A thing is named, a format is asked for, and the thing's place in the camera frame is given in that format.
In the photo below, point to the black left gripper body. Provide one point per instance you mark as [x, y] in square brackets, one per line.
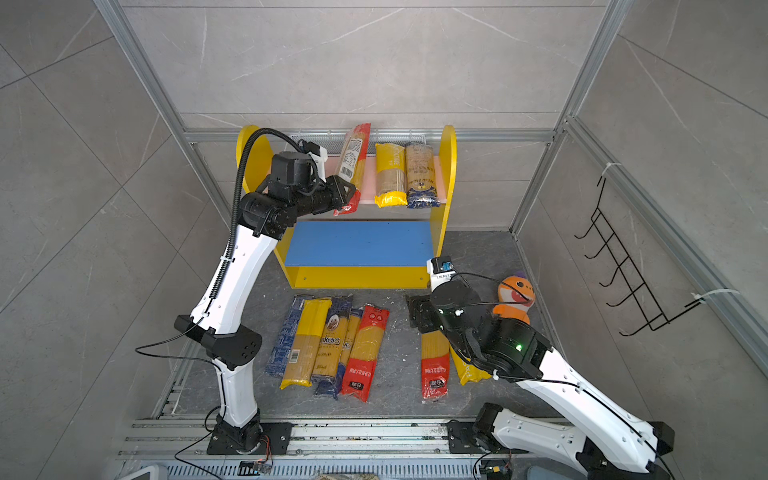
[313, 195]

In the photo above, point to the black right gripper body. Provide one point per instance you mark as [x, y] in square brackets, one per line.
[431, 318]

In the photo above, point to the red spaghetti bag white label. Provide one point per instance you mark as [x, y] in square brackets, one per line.
[351, 168]

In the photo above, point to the blue bottom spaghetti bag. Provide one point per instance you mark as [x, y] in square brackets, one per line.
[421, 188]

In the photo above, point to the blue label spaghetti bag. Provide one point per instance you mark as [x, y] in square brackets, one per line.
[325, 372]

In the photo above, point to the dark blue spaghetti box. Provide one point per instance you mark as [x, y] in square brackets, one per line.
[282, 349]

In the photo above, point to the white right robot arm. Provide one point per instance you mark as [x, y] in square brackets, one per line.
[600, 439]

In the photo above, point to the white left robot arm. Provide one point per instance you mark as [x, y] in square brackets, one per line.
[257, 224]

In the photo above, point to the yellow shelf with coloured boards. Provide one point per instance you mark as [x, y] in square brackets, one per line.
[370, 254]

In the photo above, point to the red yellow spaghetti bag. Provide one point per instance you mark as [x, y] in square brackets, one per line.
[435, 365]

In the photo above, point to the orange shark plush toy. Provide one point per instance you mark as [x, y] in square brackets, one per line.
[516, 296]

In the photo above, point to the yellow clear spaghetti bag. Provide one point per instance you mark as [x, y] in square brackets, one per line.
[467, 373]

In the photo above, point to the blue gold spaghetti bag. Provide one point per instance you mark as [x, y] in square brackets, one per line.
[352, 329]

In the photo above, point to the yellow top spaghetti bag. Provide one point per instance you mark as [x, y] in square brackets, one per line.
[306, 343]

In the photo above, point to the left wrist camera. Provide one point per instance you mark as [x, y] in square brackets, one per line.
[318, 154]

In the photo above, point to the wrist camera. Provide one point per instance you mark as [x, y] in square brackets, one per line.
[440, 270]
[318, 154]

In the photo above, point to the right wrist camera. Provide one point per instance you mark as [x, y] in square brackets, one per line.
[440, 270]

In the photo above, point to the white wire mesh basket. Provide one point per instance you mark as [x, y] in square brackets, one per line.
[334, 142]

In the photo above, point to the black wire hook rack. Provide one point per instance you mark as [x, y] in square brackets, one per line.
[627, 273]

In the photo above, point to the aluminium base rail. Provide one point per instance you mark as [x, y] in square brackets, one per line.
[396, 434]

